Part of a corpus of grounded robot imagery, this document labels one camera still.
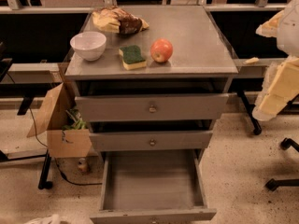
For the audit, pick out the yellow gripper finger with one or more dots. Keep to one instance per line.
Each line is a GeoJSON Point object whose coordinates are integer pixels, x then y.
{"type": "Point", "coordinates": [270, 27]}
{"type": "Point", "coordinates": [280, 85]}

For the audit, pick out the green yellow sponge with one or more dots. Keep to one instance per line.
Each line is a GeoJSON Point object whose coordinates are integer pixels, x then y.
{"type": "Point", "coordinates": [131, 57]}

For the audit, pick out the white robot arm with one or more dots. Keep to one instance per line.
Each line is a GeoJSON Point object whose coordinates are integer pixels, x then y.
{"type": "Point", "coordinates": [288, 30]}

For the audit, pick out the grey top drawer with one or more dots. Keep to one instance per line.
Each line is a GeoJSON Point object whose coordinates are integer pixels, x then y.
{"type": "Point", "coordinates": [151, 107]}

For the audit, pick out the grey drawer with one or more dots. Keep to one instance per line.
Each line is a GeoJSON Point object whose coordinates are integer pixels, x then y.
{"type": "Point", "coordinates": [167, 140]}
{"type": "Point", "coordinates": [151, 107]}
{"type": "Point", "coordinates": [152, 187]}

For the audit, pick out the grey drawer cabinet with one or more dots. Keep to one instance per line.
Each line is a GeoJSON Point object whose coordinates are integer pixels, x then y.
{"type": "Point", "coordinates": [200, 64]}

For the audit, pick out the grey middle drawer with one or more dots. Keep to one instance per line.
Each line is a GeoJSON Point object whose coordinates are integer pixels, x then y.
{"type": "Point", "coordinates": [167, 140]}

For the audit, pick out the grey bottom drawer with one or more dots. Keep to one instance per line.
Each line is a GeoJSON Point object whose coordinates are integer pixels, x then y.
{"type": "Point", "coordinates": [152, 187]}

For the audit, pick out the small yellow scrap on ledge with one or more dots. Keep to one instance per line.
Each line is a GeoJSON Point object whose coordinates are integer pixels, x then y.
{"type": "Point", "coordinates": [251, 60]}

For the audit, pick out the black table leg right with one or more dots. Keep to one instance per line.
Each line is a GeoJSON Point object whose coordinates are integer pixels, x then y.
{"type": "Point", "coordinates": [256, 125]}

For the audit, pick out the black table leg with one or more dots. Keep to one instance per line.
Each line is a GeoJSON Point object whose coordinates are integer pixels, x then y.
{"type": "Point", "coordinates": [44, 183]}
{"type": "Point", "coordinates": [256, 125]}

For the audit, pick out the red apple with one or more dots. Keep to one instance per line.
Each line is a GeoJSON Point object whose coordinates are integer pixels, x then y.
{"type": "Point", "coordinates": [161, 50]}

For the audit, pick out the white bowl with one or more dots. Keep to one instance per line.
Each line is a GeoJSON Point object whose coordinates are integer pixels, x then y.
{"type": "Point", "coordinates": [89, 45]}

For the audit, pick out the green items in box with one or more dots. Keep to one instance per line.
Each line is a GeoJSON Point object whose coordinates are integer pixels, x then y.
{"type": "Point", "coordinates": [75, 121]}

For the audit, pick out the small can on floor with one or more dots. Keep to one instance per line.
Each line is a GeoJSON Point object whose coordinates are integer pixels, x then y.
{"type": "Point", "coordinates": [83, 166]}

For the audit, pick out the cardboard box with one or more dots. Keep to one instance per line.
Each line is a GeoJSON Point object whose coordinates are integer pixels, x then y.
{"type": "Point", "coordinates": [51, 117]}

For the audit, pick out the black table leg left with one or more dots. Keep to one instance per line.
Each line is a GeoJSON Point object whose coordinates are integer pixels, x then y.
{"type": "Point", "coordinates": [44, 183]}

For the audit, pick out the white sneaker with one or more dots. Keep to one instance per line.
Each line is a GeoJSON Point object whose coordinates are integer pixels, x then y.
{"type": "Point", "coordinates": [53, 219]}

